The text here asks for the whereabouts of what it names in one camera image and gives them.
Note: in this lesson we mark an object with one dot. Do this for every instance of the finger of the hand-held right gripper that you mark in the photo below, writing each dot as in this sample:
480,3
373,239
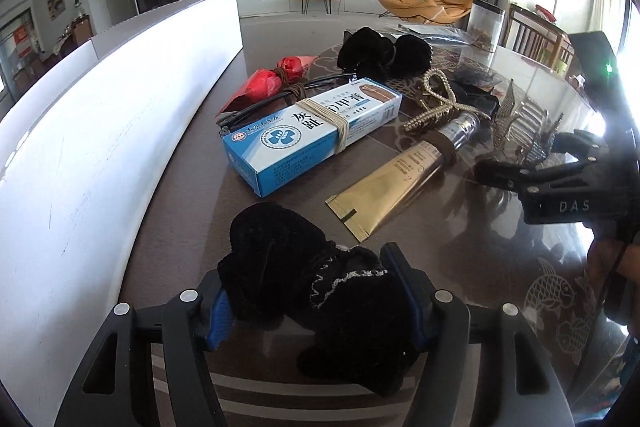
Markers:
580,146
520,179

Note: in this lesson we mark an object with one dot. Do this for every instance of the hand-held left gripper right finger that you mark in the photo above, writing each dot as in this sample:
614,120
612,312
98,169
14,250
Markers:
400,279

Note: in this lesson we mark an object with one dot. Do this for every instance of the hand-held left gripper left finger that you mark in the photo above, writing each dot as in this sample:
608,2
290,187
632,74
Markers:
218,322

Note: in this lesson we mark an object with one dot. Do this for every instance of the gold rhinestone hair claw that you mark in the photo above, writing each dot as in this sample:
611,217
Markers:
520,127

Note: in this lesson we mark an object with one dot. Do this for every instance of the black velvet scrunchie silver trim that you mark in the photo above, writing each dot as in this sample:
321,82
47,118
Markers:
280,252

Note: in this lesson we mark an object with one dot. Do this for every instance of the black lace hair accessory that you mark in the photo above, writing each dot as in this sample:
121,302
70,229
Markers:
475,94

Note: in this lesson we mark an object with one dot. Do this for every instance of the gold cosmetic tube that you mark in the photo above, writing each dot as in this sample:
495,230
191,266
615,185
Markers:
395,182

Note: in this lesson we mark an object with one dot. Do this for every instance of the pearl hair claw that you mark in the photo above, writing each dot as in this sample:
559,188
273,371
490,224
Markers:
435,107

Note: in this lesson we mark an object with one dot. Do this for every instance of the blue medicine box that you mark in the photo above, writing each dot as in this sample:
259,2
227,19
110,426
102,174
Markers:
310,132

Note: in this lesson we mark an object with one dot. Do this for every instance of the dark patterned wooden desktop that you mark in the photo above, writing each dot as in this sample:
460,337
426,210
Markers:
190,187

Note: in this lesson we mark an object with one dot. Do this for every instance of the person's right hand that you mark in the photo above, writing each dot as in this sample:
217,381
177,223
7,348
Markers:
607,264

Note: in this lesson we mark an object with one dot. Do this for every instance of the wooden dining chair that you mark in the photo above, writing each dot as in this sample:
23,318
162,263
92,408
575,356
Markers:
535,37

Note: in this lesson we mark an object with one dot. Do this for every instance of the clear plastic container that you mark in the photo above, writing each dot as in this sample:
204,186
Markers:
485,24

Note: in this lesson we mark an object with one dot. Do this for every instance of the clear plastic bags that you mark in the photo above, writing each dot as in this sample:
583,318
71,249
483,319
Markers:
435,34

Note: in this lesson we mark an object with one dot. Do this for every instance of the orange lounge chair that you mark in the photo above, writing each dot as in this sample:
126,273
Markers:
415,4

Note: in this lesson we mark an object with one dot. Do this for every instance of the red snack packet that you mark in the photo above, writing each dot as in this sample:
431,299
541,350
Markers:
265,79

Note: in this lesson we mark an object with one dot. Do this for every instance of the white television cabinet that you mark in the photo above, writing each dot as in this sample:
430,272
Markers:
265,2

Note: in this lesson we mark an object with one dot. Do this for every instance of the wooden side cabinet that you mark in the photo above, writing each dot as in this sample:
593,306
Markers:
82,27

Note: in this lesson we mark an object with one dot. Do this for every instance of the red window sign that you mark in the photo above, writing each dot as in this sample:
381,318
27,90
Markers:
23,42

